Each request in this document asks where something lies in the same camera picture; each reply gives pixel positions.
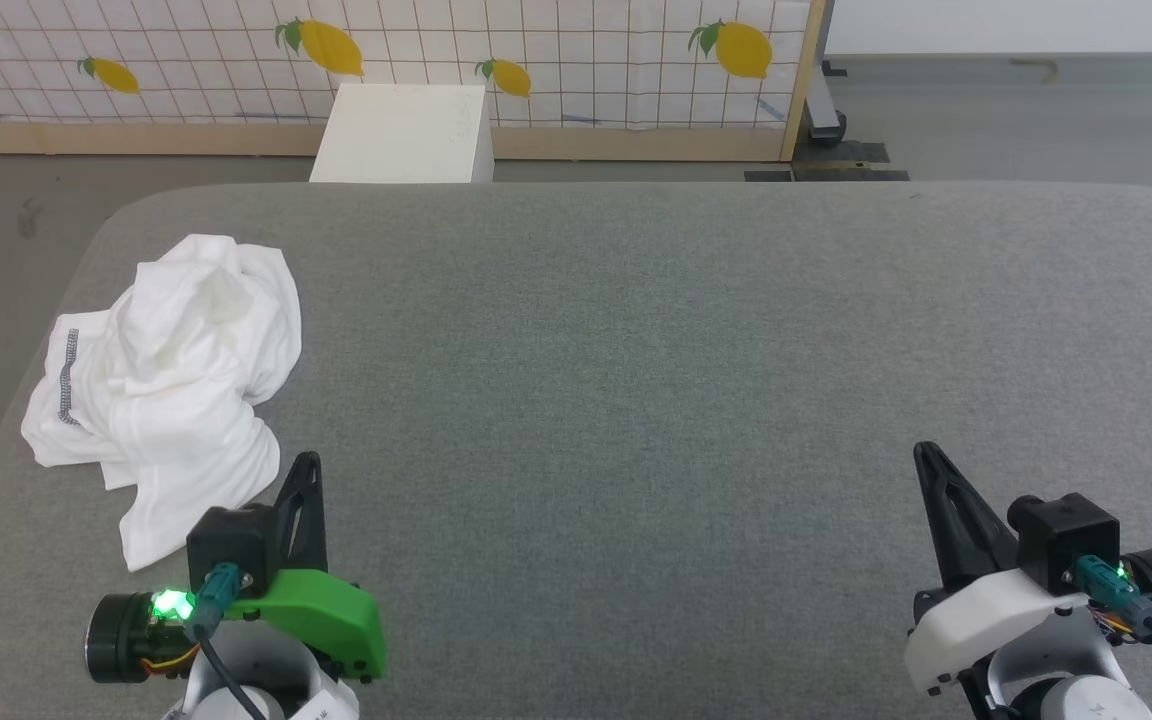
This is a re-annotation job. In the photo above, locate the white box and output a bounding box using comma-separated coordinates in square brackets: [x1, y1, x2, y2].
[309, 83, 495, 184]

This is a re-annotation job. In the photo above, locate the lemon print partition screen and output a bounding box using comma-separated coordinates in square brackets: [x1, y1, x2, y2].
[0, 0, 829, 163]

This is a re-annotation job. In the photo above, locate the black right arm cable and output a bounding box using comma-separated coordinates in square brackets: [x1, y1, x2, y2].
[1076, 556, 1152, 701]

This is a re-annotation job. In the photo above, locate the black floor plate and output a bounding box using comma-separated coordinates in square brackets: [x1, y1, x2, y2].
[744, 140, 910, 183]

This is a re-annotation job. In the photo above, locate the grey stand leg with caster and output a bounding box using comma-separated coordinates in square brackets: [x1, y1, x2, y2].
[804, 0, 849, 148]

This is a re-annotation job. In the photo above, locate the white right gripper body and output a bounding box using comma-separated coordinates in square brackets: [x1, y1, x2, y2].
[902, 566, 1102, 698]

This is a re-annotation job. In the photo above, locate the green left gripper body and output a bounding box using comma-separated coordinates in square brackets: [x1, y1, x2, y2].
[221, 568, 389, 686]

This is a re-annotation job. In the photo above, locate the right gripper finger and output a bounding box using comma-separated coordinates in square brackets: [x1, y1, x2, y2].
[913, 441, 1024, 591]

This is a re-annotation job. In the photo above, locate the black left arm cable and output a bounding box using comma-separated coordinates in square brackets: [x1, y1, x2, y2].
[186, 562, 269, 720]

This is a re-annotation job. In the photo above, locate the white t-shirt with LUCKY patch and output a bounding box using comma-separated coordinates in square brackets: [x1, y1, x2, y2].
[21, 234, 303, 573]

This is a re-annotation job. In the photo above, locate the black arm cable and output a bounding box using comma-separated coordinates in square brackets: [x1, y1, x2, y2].
[186, 562, 269, 720]
[1076, 556, 1152, 701]

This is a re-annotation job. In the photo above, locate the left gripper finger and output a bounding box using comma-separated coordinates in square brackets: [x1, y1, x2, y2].
[271, 452, 328, 579]

